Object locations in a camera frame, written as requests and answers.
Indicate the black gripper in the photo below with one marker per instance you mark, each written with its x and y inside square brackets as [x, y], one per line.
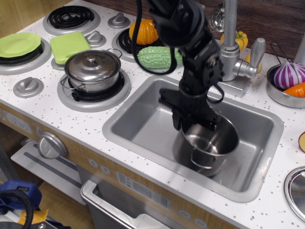
[190, 109]

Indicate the stainless steel pot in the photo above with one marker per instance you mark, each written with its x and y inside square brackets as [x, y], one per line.
[203, 150]

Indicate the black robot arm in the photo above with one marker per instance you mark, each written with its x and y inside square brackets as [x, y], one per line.
[181, 25]

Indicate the grey toy sink basin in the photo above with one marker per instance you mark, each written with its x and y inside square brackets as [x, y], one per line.
[145, 126]

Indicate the lidded steel pot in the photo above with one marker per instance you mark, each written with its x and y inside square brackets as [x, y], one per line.
[92, 71]

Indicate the silver toy faucet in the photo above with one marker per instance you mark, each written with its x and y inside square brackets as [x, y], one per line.
[237, 72]

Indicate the green toy bitter gourd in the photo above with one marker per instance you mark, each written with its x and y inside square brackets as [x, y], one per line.
[155, 57]

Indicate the yellow toy pepper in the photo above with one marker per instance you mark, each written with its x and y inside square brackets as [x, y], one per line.
[242, 40]

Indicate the orange toy pumpkin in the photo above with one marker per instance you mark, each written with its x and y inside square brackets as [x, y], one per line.
[147, 33]

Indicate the front coil burner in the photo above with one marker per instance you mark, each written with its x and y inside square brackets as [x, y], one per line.
[94, 102]

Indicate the coil burner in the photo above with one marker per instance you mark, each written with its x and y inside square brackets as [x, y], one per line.
[30, 65]
[94, 102]
[123, 43]
[69, 19]

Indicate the purple toy onion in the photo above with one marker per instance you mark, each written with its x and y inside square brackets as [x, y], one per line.
[289, 75]

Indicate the back right coil burner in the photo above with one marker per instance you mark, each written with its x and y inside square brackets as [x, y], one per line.
[123, 43]

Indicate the purple toy slice right edge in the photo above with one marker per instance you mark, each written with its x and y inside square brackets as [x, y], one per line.
[301, 141]

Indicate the orange toy vegetable piece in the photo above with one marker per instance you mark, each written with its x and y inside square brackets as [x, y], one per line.
[297, 90]

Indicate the steel bowl at right edge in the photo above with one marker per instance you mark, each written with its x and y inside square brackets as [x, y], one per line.
[294, 190]

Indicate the grey stove knob back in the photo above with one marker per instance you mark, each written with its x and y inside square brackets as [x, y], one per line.
[119, 21]

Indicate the grey stove knob middle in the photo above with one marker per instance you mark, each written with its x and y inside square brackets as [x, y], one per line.
[95, 39]

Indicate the silver oven dial knob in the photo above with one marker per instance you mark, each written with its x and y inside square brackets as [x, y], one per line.
[50, 146]

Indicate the square green plate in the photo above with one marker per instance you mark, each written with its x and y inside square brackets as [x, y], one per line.
[65, 46]

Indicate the back left coil burner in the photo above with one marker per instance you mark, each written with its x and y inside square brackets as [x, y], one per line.
[69, 19]

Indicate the grey stove knob front-left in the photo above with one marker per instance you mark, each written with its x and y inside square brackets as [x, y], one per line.
[28, 87]

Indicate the round green plate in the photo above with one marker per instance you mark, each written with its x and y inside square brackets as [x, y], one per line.
[19, 44]

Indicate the blue clamp tool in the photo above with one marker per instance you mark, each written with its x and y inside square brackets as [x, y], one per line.
[19, 195]

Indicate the steel saucepan with handle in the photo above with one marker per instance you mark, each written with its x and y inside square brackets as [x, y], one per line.
[277, 94]

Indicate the grey oven door handle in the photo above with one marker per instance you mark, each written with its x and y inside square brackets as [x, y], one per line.
[107, 216]

